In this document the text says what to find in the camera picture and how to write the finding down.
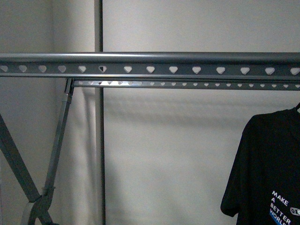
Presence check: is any black wall divider strip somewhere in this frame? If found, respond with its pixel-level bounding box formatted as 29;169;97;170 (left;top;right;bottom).
99;0;106;225

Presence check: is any silver metal clothes hanger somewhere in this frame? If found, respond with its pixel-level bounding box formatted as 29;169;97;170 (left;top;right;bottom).
295;103;300;110

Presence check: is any black printed t-shirt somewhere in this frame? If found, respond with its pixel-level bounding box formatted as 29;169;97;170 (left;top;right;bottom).
220;108;300;225

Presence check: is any grey metal drying rack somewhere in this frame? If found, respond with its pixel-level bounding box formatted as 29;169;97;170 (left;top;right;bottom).
0;52;300;225

